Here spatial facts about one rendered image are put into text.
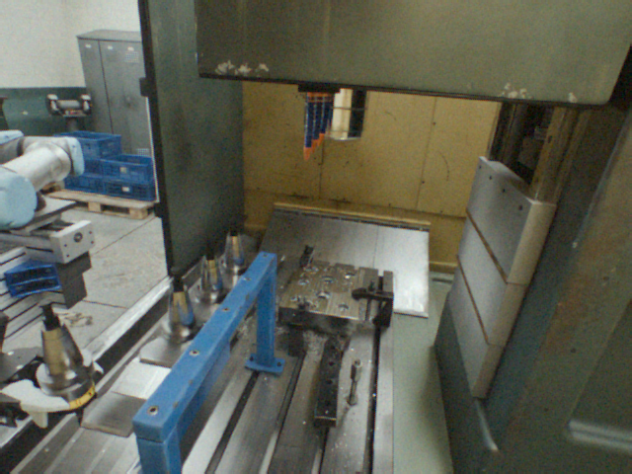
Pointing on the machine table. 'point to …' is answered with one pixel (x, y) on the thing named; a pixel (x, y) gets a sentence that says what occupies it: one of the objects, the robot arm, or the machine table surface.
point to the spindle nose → (346, 115)
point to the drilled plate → (326, 317)
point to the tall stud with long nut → (355, 380)
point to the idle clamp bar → (326, 400)
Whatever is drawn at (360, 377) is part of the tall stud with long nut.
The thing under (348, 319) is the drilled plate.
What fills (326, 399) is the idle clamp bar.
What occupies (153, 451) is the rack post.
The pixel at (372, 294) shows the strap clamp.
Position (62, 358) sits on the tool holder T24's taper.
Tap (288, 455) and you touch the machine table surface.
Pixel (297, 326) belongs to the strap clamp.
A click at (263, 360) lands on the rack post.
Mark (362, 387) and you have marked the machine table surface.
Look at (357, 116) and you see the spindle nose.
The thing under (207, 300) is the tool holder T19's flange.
